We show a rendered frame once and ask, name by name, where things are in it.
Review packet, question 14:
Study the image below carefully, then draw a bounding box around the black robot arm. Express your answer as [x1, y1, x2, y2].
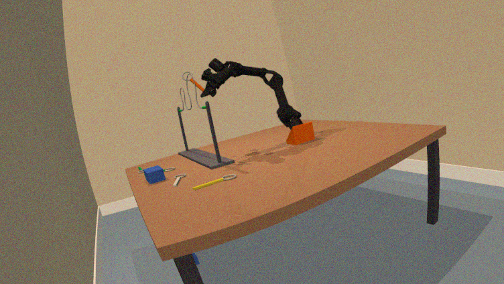
[201, 58, 303, 130]

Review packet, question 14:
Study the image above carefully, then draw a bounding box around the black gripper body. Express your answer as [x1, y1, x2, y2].
[208, 72, 227, 97]

